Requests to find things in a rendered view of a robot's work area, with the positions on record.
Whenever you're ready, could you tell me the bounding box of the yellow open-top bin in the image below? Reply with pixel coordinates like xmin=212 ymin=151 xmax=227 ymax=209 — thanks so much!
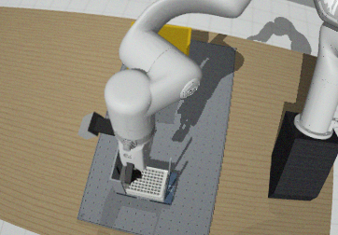
xmin=158 ymin=24 xmax=191 ymax=56

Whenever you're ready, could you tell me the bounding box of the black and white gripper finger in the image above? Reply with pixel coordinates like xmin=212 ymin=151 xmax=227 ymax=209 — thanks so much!
xmin=124 ymin=162 xmax=142 ymax=184

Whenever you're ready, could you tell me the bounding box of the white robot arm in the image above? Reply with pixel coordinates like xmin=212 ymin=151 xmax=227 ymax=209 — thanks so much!
xmin=78 ymin=0 xmax=338 ymax=151

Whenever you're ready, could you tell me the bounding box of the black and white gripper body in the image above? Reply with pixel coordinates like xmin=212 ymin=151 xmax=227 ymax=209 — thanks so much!
xmin=116 ymin=134 xmax=154 ymax=171

